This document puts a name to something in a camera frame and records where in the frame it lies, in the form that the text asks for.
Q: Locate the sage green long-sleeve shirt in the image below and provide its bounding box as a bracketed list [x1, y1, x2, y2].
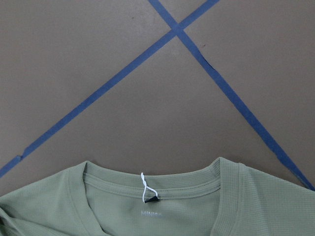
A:
[0, 157, 315, 236]

